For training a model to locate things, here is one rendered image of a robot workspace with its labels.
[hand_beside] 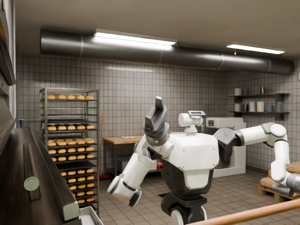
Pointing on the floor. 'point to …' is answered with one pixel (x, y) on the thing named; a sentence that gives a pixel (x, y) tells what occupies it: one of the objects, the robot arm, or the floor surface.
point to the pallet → (274, 193)
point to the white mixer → (211, 122)
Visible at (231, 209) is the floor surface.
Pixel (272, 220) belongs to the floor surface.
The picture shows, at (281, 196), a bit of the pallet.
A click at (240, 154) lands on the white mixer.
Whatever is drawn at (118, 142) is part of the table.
